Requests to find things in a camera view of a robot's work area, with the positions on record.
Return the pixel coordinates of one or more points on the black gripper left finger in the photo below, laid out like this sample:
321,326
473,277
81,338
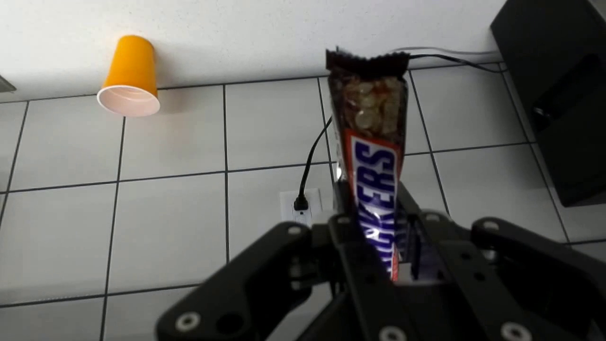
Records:
266,285

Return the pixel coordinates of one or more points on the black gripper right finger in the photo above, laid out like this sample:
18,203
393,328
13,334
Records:
518,285

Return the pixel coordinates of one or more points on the Snickers snack bar packet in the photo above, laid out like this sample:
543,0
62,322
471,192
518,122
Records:
372,171

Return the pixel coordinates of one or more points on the steel black coffee maker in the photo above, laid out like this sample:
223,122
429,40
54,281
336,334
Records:
556,95

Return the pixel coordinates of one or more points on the orange plastic cup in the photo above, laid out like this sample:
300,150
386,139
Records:
130,76

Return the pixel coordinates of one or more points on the white wall power outlet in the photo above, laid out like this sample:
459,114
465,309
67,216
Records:
317,203

